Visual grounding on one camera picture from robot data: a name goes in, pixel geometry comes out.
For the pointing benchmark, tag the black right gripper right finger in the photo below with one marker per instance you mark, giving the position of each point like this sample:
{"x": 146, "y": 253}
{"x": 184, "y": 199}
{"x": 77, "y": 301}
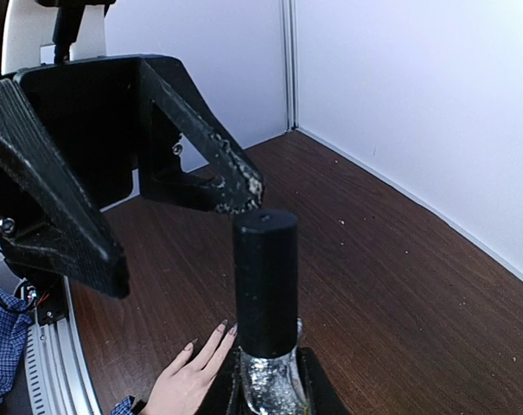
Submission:
{"x": 321, "y": 396}

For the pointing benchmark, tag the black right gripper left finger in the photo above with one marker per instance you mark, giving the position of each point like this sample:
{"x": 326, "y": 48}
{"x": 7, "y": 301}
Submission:
{"x": 225, "y": 395}

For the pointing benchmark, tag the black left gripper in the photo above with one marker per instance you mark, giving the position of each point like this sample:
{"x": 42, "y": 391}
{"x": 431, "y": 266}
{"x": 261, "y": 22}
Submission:
{"x": 68, "y": 139}

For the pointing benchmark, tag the clear nail polish bottle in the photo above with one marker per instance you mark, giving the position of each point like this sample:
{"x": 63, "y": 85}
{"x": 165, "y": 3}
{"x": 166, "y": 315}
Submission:
{"x": 273, "y": 385}

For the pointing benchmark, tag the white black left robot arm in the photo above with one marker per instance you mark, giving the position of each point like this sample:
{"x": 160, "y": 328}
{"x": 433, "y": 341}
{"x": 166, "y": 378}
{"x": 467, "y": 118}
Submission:
{"x": 37, "y": 33}

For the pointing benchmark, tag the mannequin hand with painted nails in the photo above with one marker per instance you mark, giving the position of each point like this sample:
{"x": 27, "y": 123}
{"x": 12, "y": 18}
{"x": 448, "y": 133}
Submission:
{"x": 184, "y": 383}

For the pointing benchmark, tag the blue checkered shirt sleeve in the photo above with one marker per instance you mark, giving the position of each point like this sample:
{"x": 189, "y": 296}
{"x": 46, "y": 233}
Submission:
{"x": 14, "y": 325}

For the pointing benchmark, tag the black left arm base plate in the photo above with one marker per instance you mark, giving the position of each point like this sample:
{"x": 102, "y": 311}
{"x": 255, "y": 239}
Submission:
{"x": 40, "y": 302}

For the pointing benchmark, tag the slotted aluminium base rail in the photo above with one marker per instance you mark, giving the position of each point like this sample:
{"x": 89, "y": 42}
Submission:
{"x": 55, "y": 367}

